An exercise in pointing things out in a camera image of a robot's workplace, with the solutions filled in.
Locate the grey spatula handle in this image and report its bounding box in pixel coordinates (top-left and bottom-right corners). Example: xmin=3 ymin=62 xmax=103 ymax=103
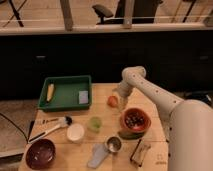
xmin=87 ymin=143 xmax=109 ymax=169

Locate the fork with dark handle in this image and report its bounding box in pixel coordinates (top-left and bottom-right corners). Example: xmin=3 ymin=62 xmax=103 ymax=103
xmin=35 ymin=117 xmax=64 ymax=125

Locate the terracotta bowl with dark fruit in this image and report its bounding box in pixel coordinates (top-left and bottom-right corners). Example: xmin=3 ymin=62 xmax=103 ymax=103
xmin=120 ymin=108 xmax=151 ymax=133

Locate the black office chair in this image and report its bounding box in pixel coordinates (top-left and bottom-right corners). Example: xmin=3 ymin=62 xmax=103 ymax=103
xmin=92 ymin=4 xmax=123 ymax=25

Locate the yellow corn cob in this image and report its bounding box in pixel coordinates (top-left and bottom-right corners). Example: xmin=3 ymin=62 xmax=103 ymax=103
xmin=46 ymin=84 xmax=54 ymax=102

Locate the green plastic cup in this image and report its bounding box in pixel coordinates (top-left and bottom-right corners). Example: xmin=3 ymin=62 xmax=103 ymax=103
xmin=87 ymin=117 xmax=102 ymax=133

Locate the grey sponge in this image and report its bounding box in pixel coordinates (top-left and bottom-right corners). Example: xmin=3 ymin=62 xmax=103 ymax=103
xmin=79 ymin=91 xmax=88 ymax=104

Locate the white paper cup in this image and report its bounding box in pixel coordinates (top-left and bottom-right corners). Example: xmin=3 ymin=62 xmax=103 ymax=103
xmin=67 ymin=123 xmax=85 ymax=143

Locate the black cable left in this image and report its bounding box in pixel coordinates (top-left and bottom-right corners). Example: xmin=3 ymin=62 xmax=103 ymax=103
xmin=0 ymin=112 xmax=29 ymax=144

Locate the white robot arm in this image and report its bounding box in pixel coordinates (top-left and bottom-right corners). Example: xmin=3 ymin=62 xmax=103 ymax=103
xmin=117 ymin=66 xmax=213 ymax=171

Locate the dark purple bowl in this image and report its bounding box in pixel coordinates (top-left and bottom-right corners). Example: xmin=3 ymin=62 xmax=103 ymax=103
xmin=25 ymin=139 xmax=56 ymax=170

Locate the green vegetable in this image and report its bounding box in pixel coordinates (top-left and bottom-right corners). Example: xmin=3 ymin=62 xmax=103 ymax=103
xmin=118 ymin=131 xmax=144 ymax=140

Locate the steel measuring cup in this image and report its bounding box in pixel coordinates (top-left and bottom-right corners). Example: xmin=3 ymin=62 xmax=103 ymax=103
xmin=106 ymin=136 xmax=122 ymax=153

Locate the orange apple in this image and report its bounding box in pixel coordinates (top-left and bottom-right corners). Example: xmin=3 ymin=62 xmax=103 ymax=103
xmin=107 ymin=95 xmax=118 ymax=108

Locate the green plastic tray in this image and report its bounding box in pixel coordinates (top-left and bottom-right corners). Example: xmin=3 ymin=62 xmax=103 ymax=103
xmin=38 ymin=75 xmax=92 ymax=112

